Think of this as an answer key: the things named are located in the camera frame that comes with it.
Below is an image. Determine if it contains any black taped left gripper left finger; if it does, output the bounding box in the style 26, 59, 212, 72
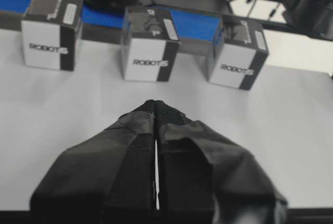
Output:
30, 100, 156, 223

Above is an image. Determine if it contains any blue mat strip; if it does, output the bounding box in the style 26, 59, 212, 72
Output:
1, 0, 219, 41

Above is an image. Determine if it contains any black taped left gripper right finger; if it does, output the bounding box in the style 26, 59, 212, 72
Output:
155, 100, 288, 223

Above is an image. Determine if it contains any white base board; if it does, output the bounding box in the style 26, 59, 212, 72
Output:
1, 30, 332, 210

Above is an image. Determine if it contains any middle left Robotis box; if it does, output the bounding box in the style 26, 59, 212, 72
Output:
21, 0, 83, 71

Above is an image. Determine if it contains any robotis box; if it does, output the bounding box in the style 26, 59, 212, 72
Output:
120, 6, 181, 82
207, 15, 270, 90
21, 0, 83, 71

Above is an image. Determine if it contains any rightmost Robotis box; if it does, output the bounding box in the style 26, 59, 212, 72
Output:
207, 15, 270, 90

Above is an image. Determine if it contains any middle right Robotis box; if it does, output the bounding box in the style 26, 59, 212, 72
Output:
120, 6, 181, 82

